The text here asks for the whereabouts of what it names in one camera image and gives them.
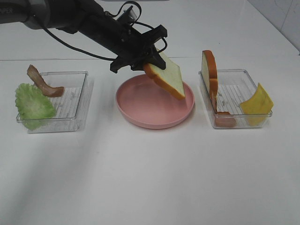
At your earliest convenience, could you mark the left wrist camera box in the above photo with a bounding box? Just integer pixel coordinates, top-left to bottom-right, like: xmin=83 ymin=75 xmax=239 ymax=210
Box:
xmin=117 ymin=6 xmax=137 ymax=24

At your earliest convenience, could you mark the brown bacon strip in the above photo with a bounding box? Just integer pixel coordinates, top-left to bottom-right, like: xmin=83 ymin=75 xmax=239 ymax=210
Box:
xmin=27 ymin=64 xmax=64 ymax=98

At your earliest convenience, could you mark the left clear plastic tray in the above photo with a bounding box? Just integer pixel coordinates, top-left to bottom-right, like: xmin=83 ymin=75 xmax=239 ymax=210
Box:
xmin=16 ymin=71 xmax=93 ymax=134

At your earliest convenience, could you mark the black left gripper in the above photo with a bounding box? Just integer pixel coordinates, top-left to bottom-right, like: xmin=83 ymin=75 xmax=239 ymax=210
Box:
xmin=103 ymin=22 xmax=167 ymax=73

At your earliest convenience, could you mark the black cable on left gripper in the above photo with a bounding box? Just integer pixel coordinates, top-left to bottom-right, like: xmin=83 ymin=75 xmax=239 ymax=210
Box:
xmin=42 ymin=1 xmax=168 ymax=60

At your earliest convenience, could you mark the clear plastic tray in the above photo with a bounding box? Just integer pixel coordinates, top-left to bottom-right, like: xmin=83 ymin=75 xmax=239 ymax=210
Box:
xmin=199 ymin=69 xmax=273 ymax=129
xmin=16 ymin=71 xmax=93 ymax=134

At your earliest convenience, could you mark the right clear plastic tray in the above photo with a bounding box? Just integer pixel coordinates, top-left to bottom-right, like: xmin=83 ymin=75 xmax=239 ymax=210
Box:
xmin=199 ymin=69 xmax=273 ymax=129

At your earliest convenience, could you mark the yellow cheese slice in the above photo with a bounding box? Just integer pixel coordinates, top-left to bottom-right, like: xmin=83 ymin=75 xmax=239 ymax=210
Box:
xmin=240 ymin=83 xmax=274 ymax=127

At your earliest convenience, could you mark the bread slice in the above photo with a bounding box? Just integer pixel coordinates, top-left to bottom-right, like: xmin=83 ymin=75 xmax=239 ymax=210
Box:
xmin=201 ymin=50 xmax=218 ymax=112
xmin=143 ymin=52 xmax=185 ymax=100

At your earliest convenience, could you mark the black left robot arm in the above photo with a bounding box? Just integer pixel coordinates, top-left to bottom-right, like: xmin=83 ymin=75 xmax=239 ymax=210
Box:
xmin=0 ymin=0 xmax=167 ymax=73

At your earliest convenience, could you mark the pink round plate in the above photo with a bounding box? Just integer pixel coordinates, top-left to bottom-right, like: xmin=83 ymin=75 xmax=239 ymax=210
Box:
xmin=115 ymin=75 xmax=195 ymax=129

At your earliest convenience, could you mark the green lettuce leaf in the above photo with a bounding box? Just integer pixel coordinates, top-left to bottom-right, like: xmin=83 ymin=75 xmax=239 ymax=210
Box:
xmin=15 ymin=83 xmax=56 ymax=130

